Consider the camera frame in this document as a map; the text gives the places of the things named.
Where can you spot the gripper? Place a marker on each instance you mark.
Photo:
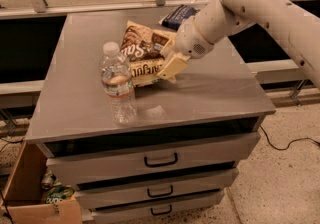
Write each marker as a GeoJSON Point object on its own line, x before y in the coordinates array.
{"type": "Point", "coordinates": [188, 41]}

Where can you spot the brown and yellow chip bag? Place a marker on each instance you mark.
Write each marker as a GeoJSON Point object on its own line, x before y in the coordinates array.
{"type": "Point", "coordinates": [143, 45]}

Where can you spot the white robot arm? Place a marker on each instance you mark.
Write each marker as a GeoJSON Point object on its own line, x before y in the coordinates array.
{"type": "Point", "coordinates": [295, 30]}

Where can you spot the blue chip bag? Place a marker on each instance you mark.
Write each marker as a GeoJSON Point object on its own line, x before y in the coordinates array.
{"type": "Point", "coordinates": [174, 19]}

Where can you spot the clear plastic water bottle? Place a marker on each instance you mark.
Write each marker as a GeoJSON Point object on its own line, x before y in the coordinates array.
{"type": "Point", "coordinates": [117, 82]}

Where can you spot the grey drawer cabinet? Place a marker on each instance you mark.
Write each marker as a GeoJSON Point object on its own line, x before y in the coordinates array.
{"type": "Point", "coordinates": [216, 96]}

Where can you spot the top grey drawer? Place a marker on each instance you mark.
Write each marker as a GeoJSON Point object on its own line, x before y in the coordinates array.
{"type": "Point", "coordinates": [107, 165]}

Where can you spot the grey drawer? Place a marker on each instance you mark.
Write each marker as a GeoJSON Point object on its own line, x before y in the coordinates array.
{"type": "Point", "coordinates": [158, 208]}
{"type": "Point", "coordinates": [107, 165]}
{"type": "Point", "coordinates": [147, 188]}

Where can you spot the middle grey drawer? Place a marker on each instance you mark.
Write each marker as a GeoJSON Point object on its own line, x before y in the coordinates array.
{"type": "Point", "coordinates": [147, 188]}

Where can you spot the bottom grey drawer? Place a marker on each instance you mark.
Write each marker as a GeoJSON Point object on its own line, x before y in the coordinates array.
{"type": "Point", "coordinates": [158, 208]}

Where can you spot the green snack package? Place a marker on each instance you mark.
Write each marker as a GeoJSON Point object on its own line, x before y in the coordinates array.
{"type": "Point", "coordinates": [58, 194]}

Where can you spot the cardboard box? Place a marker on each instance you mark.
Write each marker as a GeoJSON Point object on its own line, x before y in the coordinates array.
{"type": "Point", "coordinates": [24, 196]}

